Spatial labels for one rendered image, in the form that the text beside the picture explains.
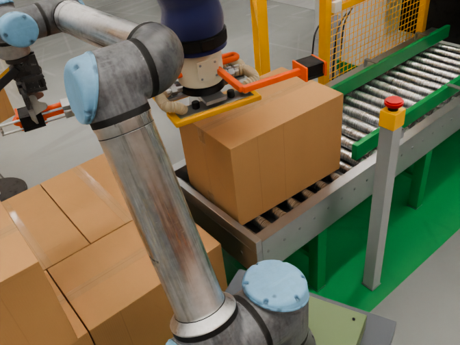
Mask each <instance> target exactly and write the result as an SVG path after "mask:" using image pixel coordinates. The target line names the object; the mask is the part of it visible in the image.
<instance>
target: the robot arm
mask: <svg viewBox="0 0 460 345"><path fill-rule="evenodd" d="M60 32H64V33H65V34H70V35H72V36H74V37H76V38H78V39H80V40H83V41H84V42H87V43H88V44H91V45H92V46H94V47H97V48H99V49H97V50H94V51H87V52H85V53H84V54H82V55H79V56H77V57H74V58H72V59H70V60H69V61H67V63H66V65H65V67H64V86H65V90H66V95H67V98H68V102H69V104H70V107H71V109H72V111H73V113H74V114H75V118H76V119H77V120H78V121H79V122H80V123H81V124H82V125H89V124H90V126H91V128H92V131H93V132H94V133H95V134H96V136H97V138H98V141H99V143H100V145H101V148H102V149H103V152H104V154H105V157H106V159H107V161H108V164H109V165H110V168H111V170H112V172H113V175H114V177H115V180H116V182H117V184H118V187H119V188H120V191H121V193H122V195H123V198H124V200H125V202H126V204H127V207H128V209H129V211H130V214H131V216H132V218H133V221H134V222H135V225H136V227H137V230H138V232H139V234H140V237H141V238H142V241H143V243H144V246H145V248H146V251H147V253H148V254H149V257H150V259H151V262H152V264H153V266H154V269H155V271H156V273H157V275H158V277H159V280H160V282H161V284H162V287H163V289H164V291H165V293H166V296H167V298H168V301H169V303H170V306H171V307H172V310H173V312H174V314H173V316H172V318H171V321H170V330H171V331H172V334H173V336H174V337H173V338H171V339H169V340H168V341H167V342H166V345H316V341H315V338H314V335H313V333H312V332H311V330H310V328H309V290H308V286H307V280H306V278H305V276H304V274H303V273H302V272H301V271H300V270H299V269H298V268H297V267H295V266H293V265H292V264H289V263H287V262H282V261H280V260H273V259H271V260H264V261H260V262H257V263H256V264H255V265H252V266H251V267H250V268H249V269H248V270H247V271H246V272H245V274H244V277H243V280H242V289H241V290H240V291H239V292H237V293H236V294H234V295H231V294H230V293H227V292H223V291H222V290H221V288H220V285H219V282H218V280H217V278H216V275H215V272H214V269H213V268H212V265H211V262H210V260H209V257H208V255H207V252H206V250H205V247H204V245H203V242H202V239H201V237H200V235H199V232H198V229H197V228H196V225H195V222H194V219H193V217H192V215H191V212H190V209H189V207H188V204H187V202H186V199H185V197H184V195H183V192H182V190H181V186H180V185H179V182H178V179H177V176H176V174H175V172H174V169H173V166H172V164H171V162H170V159H169V157H168V154H167V152H166V149H165V147H164V144H163V142H162V139H161V137H160V134H159V131H158V129H157V126H156V124H155V121H154V119H153V116H152V114H151V107H150V105H149V102H148V99H150V98H153V97H155V96H157V95H159V94H161V93H163V92H164V91H166V90H167V89H169V88H170V87H171V86H172V85H173V84H174V83H175V82H176V80H177V78H178V77H179V75H180V73H181V70H182V68H183V62H184V52H183V46H182V43H181V41H180V39H179V38H178V36H177V35H176V33H175V32H174V31H173V30H171V29H170V28H169V27H167V26H165V25H163V24H160V23H156V22H152V21H147V22H143V23H140V24H137V23H134V22H131V21H128V20H125V19H123V18H120V17H117V16H114V15H111V14H108V13H106V12H102V11H100V10H96V9H94V8H91V7H88V6H86V5H85V4H84V3H83V1H82V0H45V1H40V2H37V3H32V4H29V5H24V6H21V7H18V8H15V6H14V2H13V0H0V58H1V59H2V60H5V63H6V64H9V65H10V66H9V67H8V68H7V69H5V70H4V71H3V72H2V73H1V74H0V91H1V90H2V89H3V88H4V87H5V86H6V85H8V84H9V83H10V82H11V81H12V80H14V81H15V83H16V86H17V88H18V91H19V93H20V95H22V98H23V100H24V102H25V105H26V107H27V110H28V112H29V115H30V116H31V119H32V120H33V121H34V122H35V123H36V124H38V119H37V118H36V115H37V114H39V113H41V112H42V111H44V110H46V109H47V104H46V103H45V102H41V101H38V99H40V98H42V97H43V96H44V94H43V92H41V91H44V90H48V89H47V86H46V81H45V79H44V75H43V74H42V69H41V67H40V66H39V65H38V62H37V59H36V56H35V54H34V51H31V49H30V45H32V44H33V43H35V41H36V40H37V39H39V38H44V37H46V36H50V35H53V34H57V33H60ZM40 69H41V70H40Z"/></svg>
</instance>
